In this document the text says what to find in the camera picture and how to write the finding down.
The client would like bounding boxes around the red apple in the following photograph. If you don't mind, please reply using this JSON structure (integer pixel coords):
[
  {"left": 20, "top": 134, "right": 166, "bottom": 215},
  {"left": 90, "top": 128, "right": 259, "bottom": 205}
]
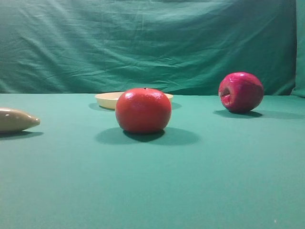
[{"left": 218, "top": 72, "right": 264, "bottom": 114}]

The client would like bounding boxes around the yellow plate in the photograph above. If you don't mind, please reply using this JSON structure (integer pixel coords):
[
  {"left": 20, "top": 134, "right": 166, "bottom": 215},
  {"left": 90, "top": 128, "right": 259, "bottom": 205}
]
[{"left": 95, "top": 88, "right": 173, "bottom": 112}]

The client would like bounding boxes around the orange-red tomato-like fruit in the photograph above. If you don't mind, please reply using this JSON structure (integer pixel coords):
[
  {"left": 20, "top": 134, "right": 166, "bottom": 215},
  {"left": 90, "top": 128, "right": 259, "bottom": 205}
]
[{"left": 115, "top": 88, "right": 172, "bottom": 134}]

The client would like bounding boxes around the green backdrop cloth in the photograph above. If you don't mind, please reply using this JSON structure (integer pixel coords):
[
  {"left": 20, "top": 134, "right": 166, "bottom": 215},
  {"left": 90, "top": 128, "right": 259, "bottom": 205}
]
[{"left": 0, "top": 0, "right": 305, "bottom": 96}]

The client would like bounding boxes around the beige oblong fruit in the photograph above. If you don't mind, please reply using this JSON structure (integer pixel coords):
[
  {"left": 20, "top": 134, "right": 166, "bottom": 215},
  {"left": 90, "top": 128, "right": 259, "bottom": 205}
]
[{"left": 0, "top": 107, "right": 41, "bottom": 133}]

